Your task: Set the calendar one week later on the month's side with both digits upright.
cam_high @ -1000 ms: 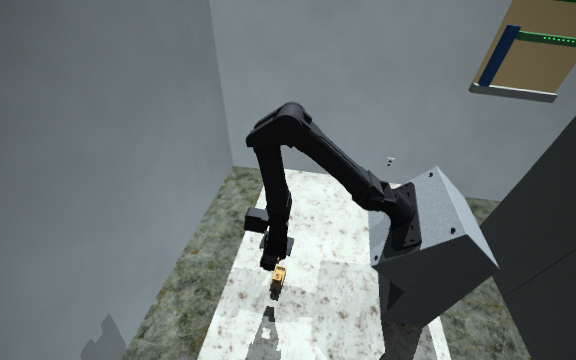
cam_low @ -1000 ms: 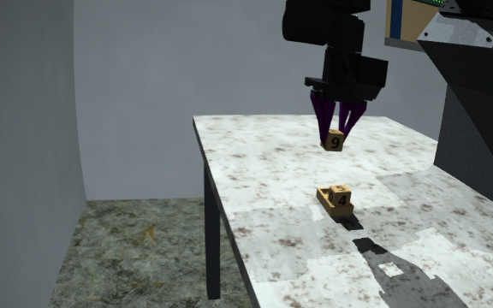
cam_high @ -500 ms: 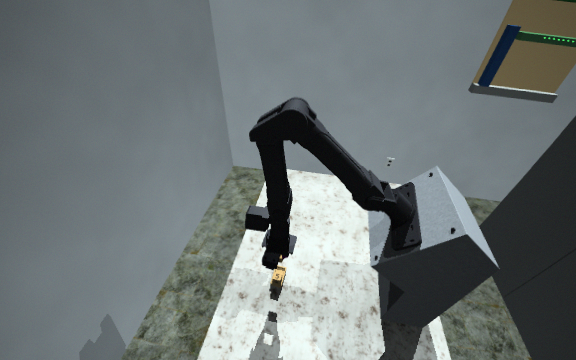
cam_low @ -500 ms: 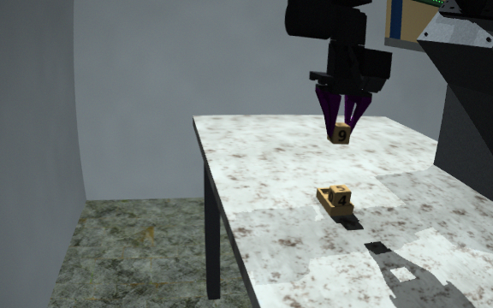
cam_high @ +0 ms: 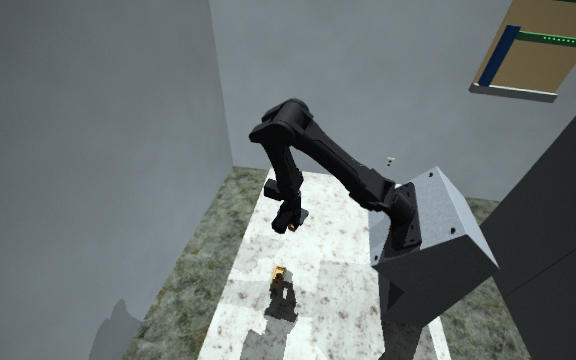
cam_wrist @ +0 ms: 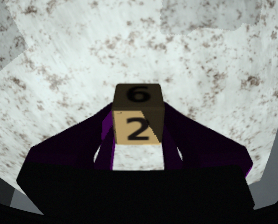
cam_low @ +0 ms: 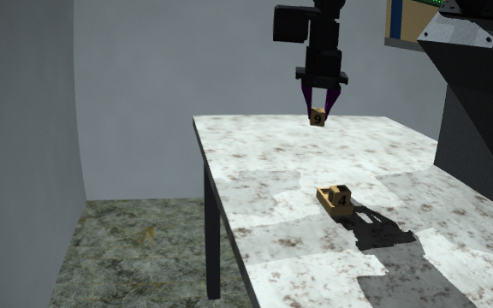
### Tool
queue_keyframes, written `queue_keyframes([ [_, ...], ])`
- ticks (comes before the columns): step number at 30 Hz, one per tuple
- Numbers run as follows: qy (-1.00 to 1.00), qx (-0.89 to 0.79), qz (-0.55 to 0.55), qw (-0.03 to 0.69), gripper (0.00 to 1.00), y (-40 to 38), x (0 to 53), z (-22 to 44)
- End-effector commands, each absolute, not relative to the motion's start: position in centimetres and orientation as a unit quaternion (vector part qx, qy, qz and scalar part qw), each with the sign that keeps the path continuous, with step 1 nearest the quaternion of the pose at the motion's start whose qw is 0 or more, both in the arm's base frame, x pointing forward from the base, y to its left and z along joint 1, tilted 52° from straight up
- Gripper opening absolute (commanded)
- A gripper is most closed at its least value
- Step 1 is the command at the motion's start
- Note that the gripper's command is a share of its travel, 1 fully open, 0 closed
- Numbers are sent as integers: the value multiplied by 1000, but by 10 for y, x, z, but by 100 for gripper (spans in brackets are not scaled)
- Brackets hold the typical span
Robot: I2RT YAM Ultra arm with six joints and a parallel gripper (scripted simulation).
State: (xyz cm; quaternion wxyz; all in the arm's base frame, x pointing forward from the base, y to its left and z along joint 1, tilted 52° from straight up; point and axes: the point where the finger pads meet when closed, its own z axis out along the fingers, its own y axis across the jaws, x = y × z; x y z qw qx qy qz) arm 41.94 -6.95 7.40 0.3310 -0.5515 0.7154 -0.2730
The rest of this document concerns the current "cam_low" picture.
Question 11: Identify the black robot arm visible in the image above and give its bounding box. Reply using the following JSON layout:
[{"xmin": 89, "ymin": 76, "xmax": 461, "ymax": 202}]
[{"xmin": 273, "ymin": 0, "xmax": 493, "ymax": 89}]

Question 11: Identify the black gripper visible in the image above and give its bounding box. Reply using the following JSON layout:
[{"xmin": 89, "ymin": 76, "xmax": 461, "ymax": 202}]
[{"xmin": 295, "ymin": 44, "xmax": 348, "ymax": 120}]

